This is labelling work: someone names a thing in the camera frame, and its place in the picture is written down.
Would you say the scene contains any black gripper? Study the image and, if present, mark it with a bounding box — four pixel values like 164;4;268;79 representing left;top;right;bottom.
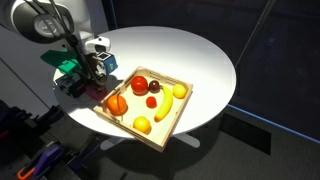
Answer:
79;53;108;90

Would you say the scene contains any pink block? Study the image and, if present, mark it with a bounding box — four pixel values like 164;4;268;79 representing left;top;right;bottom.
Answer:
85;84;109;102

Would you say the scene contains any cube with black square print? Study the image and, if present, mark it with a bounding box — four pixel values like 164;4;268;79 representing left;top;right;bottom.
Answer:
95;51;119;76

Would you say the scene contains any orange fruit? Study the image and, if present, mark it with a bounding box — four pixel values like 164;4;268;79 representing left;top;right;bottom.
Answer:
106;94;129;117

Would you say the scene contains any red tomato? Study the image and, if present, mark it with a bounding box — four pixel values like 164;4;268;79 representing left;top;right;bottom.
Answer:
130;75;149;96

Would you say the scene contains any dark plum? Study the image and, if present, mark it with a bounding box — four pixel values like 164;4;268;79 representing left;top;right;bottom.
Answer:
148;80;161;94

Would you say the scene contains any small red fruit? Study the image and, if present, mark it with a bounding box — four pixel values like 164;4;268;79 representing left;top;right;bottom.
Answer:
145;96;158;109

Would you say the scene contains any yellow-orange round fruit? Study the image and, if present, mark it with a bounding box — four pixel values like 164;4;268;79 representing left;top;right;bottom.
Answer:
132;115;152;134

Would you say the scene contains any yellow banana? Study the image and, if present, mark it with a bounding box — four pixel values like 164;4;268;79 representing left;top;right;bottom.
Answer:
153;85;175;123

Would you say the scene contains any blue window mullion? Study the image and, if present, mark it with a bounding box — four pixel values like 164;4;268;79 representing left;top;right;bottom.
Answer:
101;0;118;32

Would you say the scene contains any yellow lemon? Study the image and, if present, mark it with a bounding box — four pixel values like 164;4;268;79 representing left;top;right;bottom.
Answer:
172;83;188;100

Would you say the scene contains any wooden tray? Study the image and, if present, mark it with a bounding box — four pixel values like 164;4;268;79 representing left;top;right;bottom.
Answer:
93;65;194;153

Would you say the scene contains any black perforated mounting board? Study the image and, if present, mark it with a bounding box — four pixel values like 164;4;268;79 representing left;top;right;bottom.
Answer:
0;134;33;180

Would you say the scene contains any dark slanted pole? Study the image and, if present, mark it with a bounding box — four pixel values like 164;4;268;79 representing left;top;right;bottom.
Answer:
234;0;278;68

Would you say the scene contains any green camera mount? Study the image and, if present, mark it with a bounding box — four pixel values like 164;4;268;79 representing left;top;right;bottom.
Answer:
40;49;83;76

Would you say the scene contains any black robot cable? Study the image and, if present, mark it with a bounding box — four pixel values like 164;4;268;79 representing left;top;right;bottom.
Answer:
31;0;103;86

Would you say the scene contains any blue floor rail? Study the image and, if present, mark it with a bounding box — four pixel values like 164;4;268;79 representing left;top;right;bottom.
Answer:
227;103;320;145

